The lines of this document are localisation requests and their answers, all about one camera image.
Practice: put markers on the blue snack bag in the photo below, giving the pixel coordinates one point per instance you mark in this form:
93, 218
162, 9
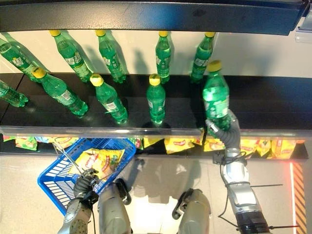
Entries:
45, 139

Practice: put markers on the orange black hazard tape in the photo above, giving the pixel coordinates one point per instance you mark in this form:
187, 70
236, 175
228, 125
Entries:
298, 195

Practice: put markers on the clear plastic price rail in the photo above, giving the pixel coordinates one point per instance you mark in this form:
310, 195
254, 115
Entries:
97, 131

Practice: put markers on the silver robot leg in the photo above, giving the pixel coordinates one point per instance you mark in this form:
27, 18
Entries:
113, 212
195, 214

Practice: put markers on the black snack shelf board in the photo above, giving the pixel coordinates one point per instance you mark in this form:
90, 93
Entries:
29, 150

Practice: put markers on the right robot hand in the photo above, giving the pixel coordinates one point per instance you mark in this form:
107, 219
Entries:
231, 132

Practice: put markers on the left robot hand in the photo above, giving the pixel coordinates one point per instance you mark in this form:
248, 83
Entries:
83, 186

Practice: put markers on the green yellow chip bag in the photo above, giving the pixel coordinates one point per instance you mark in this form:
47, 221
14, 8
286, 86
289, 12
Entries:
26, 143

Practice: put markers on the dark metal shelf board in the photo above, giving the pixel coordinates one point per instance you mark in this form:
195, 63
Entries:
146, 17

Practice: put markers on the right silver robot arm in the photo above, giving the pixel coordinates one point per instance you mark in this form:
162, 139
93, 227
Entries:
240, 192

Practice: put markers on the right silver robot leg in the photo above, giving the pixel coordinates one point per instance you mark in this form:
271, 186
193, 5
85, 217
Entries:
195, 214

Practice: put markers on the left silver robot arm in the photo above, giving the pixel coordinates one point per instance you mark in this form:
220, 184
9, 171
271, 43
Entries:
74, 215

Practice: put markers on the black bottle shelf board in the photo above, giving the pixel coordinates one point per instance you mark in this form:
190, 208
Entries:
263, 102

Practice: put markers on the left silver robot leg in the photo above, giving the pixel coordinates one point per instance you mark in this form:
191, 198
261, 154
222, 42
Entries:
113, 212

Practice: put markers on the green soda bottle yellow cap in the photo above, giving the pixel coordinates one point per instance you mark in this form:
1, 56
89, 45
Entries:
215, 97
162, 58
11, 96
17, 61
109, 101
202, 61
73, 59
112, 59
155, 102
63, 96

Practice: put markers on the blue plastic shopping basket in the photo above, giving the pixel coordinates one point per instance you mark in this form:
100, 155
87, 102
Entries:
57, 179

